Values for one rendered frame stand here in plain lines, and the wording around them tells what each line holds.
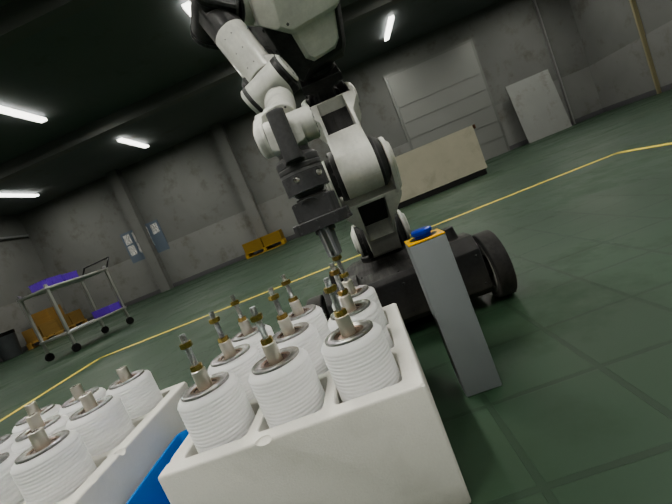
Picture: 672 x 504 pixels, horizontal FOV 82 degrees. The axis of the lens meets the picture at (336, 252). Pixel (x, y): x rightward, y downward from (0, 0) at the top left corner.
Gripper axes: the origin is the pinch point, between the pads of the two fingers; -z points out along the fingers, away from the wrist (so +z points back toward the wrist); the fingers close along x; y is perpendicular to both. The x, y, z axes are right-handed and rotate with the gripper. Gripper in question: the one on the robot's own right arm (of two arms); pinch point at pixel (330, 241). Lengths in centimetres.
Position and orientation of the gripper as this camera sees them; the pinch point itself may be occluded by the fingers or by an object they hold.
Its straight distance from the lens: 79.1
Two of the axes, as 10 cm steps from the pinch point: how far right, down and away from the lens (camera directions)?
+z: -3.8, -9.2, -1.1
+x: -8.9, 3.3, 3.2
